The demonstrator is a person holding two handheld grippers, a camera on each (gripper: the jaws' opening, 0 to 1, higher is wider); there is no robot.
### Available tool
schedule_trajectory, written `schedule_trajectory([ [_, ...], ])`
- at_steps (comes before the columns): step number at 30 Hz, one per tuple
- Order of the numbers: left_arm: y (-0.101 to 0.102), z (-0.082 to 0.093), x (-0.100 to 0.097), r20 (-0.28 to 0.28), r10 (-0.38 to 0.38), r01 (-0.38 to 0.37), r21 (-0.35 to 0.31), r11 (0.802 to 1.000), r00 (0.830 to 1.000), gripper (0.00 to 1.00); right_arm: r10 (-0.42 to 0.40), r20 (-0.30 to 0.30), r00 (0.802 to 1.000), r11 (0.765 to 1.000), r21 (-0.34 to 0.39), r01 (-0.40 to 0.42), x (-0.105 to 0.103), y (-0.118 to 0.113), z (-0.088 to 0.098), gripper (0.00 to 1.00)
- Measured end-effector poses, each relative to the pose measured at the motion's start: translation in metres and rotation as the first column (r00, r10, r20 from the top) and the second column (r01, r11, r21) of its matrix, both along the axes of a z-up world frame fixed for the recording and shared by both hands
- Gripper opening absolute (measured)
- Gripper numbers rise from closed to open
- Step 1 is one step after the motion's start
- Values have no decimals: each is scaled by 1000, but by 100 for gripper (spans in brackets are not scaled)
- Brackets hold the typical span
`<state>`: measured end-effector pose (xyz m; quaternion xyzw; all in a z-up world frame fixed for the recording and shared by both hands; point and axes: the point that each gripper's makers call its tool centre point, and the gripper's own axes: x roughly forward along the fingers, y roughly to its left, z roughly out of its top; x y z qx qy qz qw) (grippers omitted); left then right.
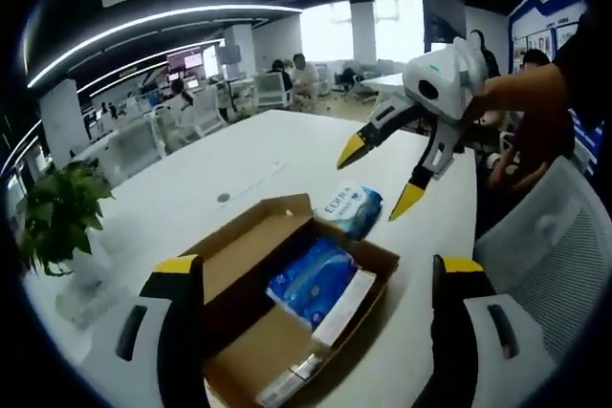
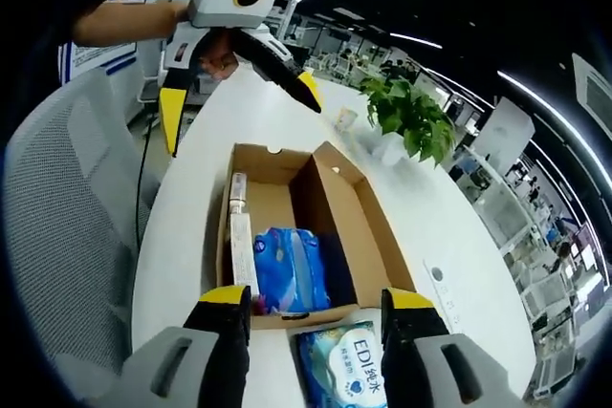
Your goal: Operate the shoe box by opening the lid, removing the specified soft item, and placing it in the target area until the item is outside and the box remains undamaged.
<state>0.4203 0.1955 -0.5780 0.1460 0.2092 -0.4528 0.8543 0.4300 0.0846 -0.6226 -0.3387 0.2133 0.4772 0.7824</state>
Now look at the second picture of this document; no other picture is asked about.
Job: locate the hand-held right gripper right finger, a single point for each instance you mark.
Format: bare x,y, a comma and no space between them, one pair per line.
411,346

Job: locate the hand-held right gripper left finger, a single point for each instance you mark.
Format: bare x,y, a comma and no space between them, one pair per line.
220,336

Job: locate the white blue wet wipes pack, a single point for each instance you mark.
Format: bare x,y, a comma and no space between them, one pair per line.
342,365

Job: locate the white long carton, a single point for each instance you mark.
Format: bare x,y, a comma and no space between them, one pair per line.
245,255

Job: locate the blue soft tissue pack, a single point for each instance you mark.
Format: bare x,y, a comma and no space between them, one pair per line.
291,269

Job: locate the small white bottle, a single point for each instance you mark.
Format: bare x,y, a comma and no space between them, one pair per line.
238,193

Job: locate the brown cardboard shoe box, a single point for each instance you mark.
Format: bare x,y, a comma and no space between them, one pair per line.
334,198

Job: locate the person's left hand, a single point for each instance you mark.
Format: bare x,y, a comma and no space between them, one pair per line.
217,57

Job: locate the green plant in white pot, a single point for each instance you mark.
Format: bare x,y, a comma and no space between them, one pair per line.
411,112

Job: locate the grey mesh office chair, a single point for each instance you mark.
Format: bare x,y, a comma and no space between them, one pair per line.
72,217

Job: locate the ceiling air conditioner vent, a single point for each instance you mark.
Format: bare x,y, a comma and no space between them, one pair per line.
595,92

